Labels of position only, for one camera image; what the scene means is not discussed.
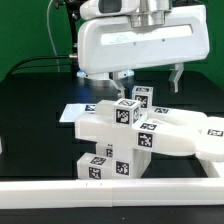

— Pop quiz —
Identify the white L-shaped fence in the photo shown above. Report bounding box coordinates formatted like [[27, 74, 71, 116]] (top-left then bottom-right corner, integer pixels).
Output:
[[0, 133, 224, 211]]

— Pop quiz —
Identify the white chair backrest part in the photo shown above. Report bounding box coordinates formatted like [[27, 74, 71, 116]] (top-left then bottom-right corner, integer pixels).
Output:
[[75, 100, 224, 162]]

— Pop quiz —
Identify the white tagged cube front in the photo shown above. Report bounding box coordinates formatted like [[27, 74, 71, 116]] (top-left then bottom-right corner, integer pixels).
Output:
[[113, 98, 140, 126]]

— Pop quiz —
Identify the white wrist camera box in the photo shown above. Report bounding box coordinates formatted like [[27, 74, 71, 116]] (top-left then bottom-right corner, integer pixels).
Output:
[[80, 0, 140, 20]]

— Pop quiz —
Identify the flat white tagged plate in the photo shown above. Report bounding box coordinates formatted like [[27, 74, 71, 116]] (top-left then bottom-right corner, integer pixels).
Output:
[[60, 103, 96, 123]]

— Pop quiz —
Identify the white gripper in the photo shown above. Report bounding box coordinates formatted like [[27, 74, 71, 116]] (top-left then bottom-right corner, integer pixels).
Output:
[[77, 3, 210, 98]]

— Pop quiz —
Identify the grey cable behind robot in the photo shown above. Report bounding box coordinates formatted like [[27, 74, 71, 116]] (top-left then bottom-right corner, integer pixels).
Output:
[[46, 0, 62, 73]]

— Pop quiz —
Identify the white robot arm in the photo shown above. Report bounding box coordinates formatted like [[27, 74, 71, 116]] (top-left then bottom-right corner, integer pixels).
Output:
[[78, 0, 210, 97]]

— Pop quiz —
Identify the white tagged cube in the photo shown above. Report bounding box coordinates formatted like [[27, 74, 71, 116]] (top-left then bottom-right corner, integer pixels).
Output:
[[132, 86, 153, 109], [113, 98, 140, 126]]

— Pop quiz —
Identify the black cable at base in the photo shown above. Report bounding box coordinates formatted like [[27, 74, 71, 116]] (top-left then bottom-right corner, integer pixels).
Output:
[[5, 54, 82, 81]]

